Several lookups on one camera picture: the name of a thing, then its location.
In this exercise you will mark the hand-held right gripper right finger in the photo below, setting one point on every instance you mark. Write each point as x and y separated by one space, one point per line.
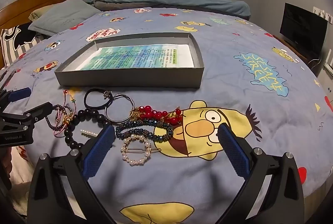
232 151

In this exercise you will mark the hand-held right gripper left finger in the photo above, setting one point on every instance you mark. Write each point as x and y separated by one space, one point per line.
100 151

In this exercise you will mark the olive green pillow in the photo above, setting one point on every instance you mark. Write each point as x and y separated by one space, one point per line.
39 12

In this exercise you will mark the wooden stand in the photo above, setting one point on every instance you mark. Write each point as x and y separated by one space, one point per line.
299 53

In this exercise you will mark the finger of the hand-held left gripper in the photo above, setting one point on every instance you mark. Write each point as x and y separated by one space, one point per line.
22 93
39 110

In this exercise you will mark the grey cardboard box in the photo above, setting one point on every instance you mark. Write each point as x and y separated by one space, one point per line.
130 78

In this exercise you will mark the blue duvet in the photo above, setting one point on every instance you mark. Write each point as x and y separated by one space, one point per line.
182 2

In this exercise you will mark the white wall hook rack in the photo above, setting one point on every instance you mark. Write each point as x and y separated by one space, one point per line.
322 14

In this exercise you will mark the black monitor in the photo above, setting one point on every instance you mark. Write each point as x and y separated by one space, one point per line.
301 26

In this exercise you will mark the striped black white pillow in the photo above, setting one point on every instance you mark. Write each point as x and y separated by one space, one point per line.
15 39

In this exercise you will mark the pearl bar hair pin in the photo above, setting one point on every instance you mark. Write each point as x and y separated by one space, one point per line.
87 132

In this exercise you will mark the blue cartoon printed bed sheet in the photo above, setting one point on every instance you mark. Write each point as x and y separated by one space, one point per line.
234 99

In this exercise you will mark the round pearl hair clip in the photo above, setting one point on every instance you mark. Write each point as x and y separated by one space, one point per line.
148 144

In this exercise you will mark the grey blue pillow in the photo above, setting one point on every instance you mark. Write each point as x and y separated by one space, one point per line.
62 15

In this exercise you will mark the silver bangle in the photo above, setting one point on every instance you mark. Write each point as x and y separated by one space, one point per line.
106 112

